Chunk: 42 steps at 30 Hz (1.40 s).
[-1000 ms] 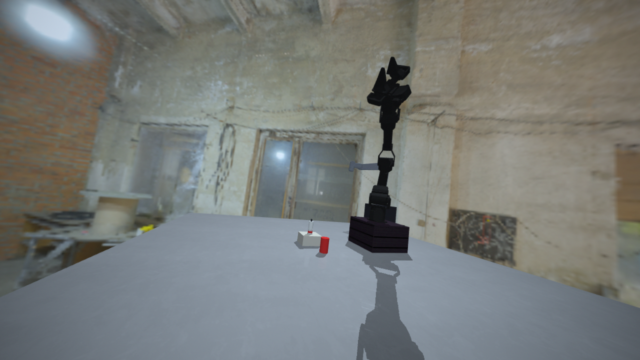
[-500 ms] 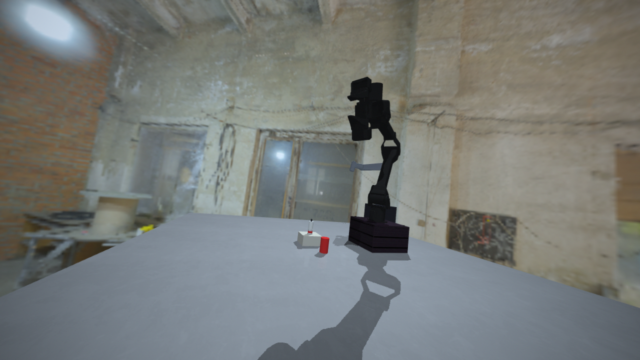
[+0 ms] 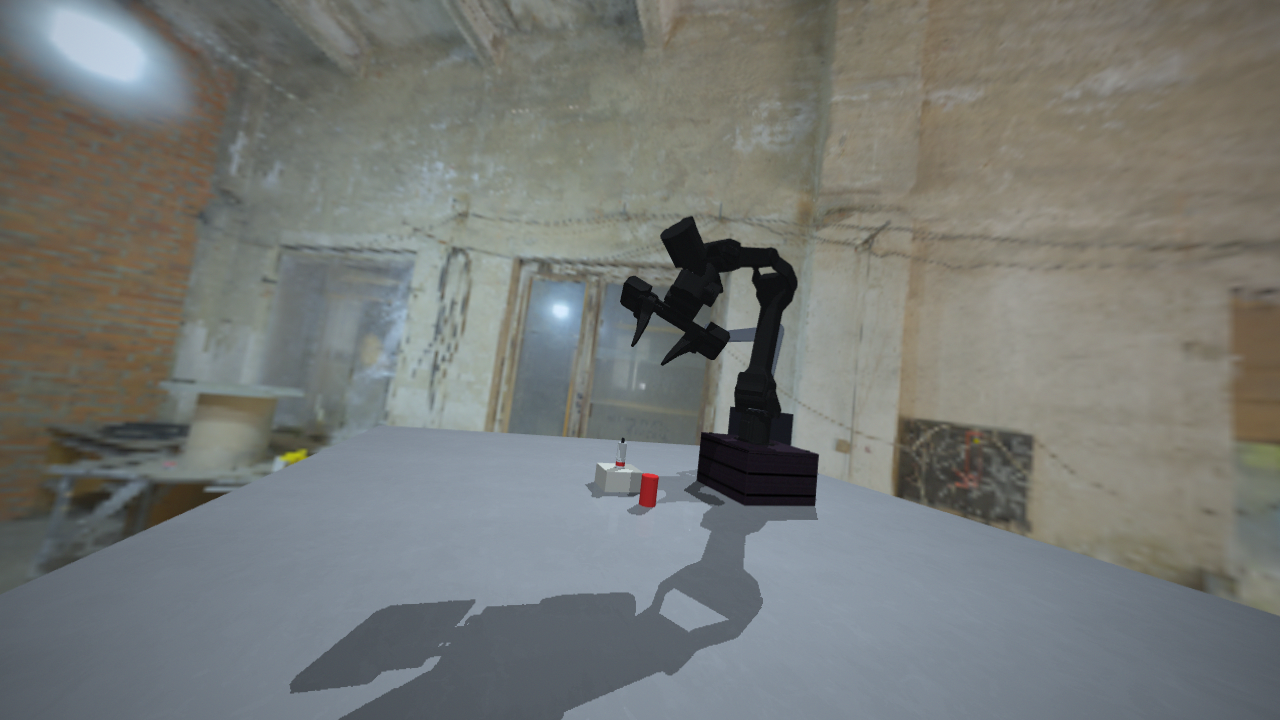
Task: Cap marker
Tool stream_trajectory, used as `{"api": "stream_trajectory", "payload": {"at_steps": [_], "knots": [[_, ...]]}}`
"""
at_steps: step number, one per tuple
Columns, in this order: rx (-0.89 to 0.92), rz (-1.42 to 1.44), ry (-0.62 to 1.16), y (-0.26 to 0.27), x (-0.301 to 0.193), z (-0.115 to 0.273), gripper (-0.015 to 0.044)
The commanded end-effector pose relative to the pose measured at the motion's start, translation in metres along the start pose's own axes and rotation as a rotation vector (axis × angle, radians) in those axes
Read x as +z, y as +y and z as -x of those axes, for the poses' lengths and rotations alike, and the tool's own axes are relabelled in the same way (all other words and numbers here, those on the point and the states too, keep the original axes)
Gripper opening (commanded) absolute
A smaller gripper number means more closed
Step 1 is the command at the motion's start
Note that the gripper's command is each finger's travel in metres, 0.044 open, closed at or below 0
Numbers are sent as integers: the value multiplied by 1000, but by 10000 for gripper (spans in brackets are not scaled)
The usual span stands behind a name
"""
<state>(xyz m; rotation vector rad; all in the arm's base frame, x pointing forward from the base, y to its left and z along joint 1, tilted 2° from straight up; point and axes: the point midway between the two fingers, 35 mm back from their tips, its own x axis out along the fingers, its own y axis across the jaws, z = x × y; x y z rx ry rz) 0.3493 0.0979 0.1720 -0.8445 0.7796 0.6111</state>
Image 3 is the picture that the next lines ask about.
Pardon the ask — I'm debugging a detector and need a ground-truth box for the red cylinder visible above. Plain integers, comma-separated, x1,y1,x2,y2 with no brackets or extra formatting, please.
639,473,659,507

